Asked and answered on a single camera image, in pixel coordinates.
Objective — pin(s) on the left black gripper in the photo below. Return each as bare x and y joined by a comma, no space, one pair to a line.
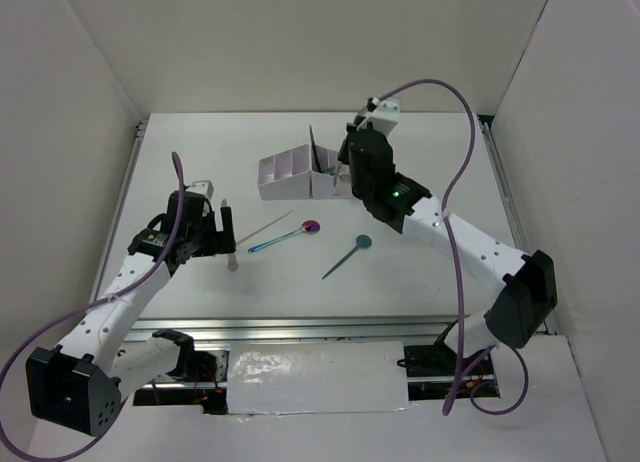
221,241

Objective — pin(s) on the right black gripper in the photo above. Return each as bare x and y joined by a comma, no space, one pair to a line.
344,153

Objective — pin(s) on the teal spoon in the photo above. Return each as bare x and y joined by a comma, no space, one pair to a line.
362,242

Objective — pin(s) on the iridescent rainbow spoon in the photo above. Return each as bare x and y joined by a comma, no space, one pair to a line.
307,227

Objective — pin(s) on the black knife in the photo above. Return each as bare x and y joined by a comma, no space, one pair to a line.
317,167

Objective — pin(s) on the silver ornate spoon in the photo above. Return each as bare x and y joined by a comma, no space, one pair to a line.
341,180

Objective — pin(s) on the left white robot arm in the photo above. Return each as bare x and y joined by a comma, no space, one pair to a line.
82,382

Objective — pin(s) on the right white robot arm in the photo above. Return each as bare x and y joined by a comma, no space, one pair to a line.
523,286

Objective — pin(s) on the white chopstick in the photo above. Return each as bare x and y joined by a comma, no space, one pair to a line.
261,229

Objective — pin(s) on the silver ornate knife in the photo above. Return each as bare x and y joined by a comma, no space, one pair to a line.
232,264

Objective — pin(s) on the white right utensil organizer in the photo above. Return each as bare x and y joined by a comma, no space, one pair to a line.
321,184

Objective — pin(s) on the white utensil organizer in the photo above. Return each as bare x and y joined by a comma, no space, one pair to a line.
321,184
285,175

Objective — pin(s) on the white left utensil organizer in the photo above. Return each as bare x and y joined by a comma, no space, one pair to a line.
285,175

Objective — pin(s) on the white cover plate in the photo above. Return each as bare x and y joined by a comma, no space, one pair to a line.
316,378

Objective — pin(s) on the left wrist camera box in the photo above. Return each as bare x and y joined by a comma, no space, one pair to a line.
203,187

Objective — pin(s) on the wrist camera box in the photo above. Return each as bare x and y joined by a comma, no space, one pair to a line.
203,187
381,115

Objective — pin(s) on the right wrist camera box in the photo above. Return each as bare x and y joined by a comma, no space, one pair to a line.
381,115

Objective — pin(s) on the aluminium right rail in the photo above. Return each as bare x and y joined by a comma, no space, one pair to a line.
550,325

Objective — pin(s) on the aluminium rail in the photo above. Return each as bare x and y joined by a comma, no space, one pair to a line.
297,329
550,325

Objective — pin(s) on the aluminium front rail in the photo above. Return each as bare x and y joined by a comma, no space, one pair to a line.
297,329

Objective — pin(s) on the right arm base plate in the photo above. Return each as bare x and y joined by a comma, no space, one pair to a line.
428,360

